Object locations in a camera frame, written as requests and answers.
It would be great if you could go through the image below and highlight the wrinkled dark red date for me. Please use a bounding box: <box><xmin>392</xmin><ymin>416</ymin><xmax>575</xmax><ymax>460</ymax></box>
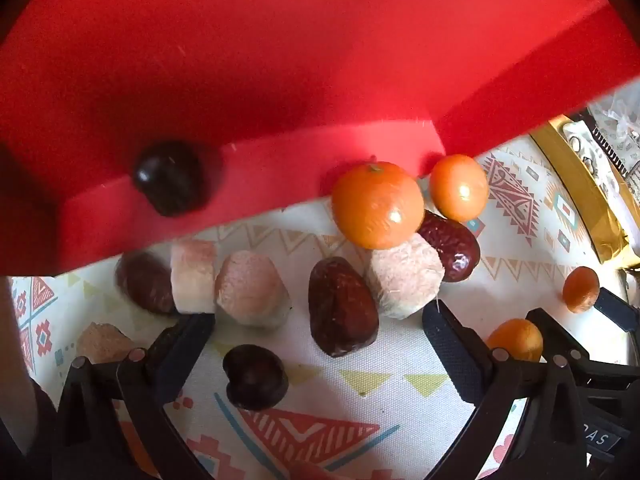
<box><xmin>307</xmin><ymin>256</ymin><xmax>380</xmax><ymax>359</ymax></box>

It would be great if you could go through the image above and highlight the smooth red date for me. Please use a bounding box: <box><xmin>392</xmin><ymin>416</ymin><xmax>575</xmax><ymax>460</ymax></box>
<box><xmin>417</xmin><ymin>210</ymin><xmax>481</xmax><ymax>284</ymax></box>

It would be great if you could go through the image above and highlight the patterned tablecloth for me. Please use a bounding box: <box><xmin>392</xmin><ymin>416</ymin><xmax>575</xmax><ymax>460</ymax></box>
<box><xmin>10</xmin><ymin>135</ymin><xmax>632</xmax><ymax>480</ymax></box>

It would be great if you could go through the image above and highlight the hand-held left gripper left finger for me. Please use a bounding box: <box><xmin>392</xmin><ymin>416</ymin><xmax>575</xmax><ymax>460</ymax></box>
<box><xmin>52</xmin><ymin>312</ymin><xmax>217</xmax><ymax>480</ymax></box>

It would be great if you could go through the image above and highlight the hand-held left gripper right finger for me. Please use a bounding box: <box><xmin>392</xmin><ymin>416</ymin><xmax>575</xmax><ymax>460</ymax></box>
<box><xmin>422</xmin><ymin>301</ymin><xmax>589</xmax><ymax>480</ymax></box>

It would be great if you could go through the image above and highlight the dark brown chestnut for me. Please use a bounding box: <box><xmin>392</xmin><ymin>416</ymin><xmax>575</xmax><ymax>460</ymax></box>
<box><xmin>132</xmin><ymin>141</ymin><xmax>207</xmax><ymax>217</ymax></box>
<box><xmin>222</xmin><ymin>344</ymin><xmax>290</xmax><ymax>411</ymax></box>

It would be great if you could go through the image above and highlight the small tangerine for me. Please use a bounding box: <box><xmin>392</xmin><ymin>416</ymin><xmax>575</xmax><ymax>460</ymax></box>
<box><xmin>562</xmin><ymin>266</ymin><xmax>601</xmax><ymax>314</ymax></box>

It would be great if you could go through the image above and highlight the large tangerine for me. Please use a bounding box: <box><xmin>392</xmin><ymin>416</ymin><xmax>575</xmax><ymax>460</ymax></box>
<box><xmin>331</xmin><ymin>161</ymin><xmax>426</xmax><ymax>251</ymax></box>

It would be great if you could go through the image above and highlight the red plastic tray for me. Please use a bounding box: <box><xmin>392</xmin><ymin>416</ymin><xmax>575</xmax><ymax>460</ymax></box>
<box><xmin>0</xmin><ymin>0</ymin><xmax>640</xmax><ymax>278</ymax></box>

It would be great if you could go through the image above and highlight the peeled sugarcane chunk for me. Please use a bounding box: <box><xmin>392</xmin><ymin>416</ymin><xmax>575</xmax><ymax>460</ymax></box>
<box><xmin>215</xmin><ymin>251</ymin><xmax>294</xmax><ymax>330</ymax></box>
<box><xmin>367</xmin><ymin>234</ymin><xmax>446</xmax><ymax>320</ymax></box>
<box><xmin>169</xmin><ymin>240</ymin><xmax>219</xmax><ymax>315</ymax></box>

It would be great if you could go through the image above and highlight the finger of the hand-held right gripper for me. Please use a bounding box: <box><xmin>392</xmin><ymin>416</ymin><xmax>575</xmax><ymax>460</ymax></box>
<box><xmin>594</xmin><ymin>287</ymin><xmax>640</xmax><ymax>333</ymax></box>
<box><xmin>526</xmin><ymin>308</ymin><xmax>640</xmax><ymax>391</ymax></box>

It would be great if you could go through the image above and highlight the gold gift box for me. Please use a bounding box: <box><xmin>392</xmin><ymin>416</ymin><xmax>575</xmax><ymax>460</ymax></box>
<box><xmin>530</xmin><ymin>115</ymin><xmax>640</xmax><ymax>264</ymax></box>

